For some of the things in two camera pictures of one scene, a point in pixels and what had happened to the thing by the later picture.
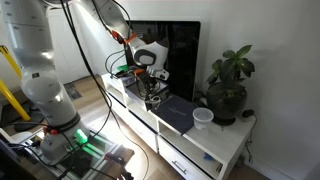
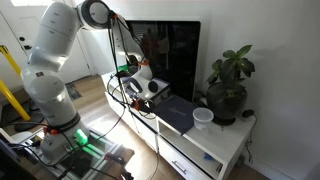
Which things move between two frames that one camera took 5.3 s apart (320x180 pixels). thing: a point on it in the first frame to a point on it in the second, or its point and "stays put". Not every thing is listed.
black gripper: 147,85 to 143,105
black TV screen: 183,42 stays put
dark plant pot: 227,100 stays put
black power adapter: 246,113 stays put
